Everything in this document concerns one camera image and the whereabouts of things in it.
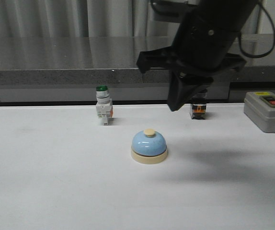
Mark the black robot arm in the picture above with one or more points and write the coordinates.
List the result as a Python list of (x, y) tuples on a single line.
[(245, 5)]

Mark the green pushbutton switch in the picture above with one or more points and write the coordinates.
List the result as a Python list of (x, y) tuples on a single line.
[(104, 106)]

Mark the black rotary selector switch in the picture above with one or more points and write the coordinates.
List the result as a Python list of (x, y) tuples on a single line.
[(198, 105)]

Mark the grey curtain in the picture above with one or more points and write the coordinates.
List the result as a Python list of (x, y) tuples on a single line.
[(81, 18)]

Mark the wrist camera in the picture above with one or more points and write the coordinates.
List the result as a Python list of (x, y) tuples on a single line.
[(170, 12)]

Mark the blue and cream call bell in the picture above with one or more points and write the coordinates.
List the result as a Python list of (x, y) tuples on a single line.
[(149, 147)]

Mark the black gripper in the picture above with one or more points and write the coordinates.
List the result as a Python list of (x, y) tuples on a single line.
[(200, 47)]

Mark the grey on-off switch box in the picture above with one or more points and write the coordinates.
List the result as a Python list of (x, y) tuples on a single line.
[(260, 108)]

